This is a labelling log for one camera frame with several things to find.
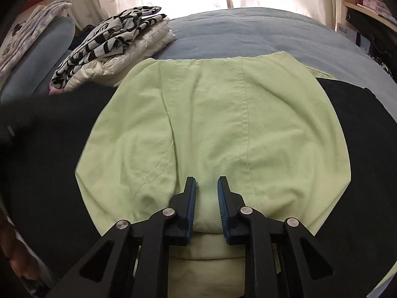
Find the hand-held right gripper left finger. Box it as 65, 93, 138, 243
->
46, 176, 198, 298

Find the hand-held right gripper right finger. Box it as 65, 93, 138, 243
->
217, 176, 366, 298

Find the green and black hooded jacket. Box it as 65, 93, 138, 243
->
0, 51, 397, 298

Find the person's left forearm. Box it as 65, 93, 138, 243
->
0, 214, 34, 286

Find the grey folded blanket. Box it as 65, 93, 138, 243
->
0, 17, 75, 100

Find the purple floral quilt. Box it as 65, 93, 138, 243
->
0, 0, 73, 72

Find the black crumpled cloth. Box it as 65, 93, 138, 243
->
73, 25, 103, 50

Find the black and white printed garment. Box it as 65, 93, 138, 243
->
51, 5, 169, 89

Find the white folded garment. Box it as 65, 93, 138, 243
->
66, 17, 177, 87

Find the blue bed cover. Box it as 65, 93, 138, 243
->
149, 6, 397, 100

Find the white printed box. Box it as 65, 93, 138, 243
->
335, 22, 360, 42

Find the black garment under shelf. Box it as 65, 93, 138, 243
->
346, 6, 397, 78

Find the stack of pink boxes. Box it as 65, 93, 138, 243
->
355, 0, 394, 16

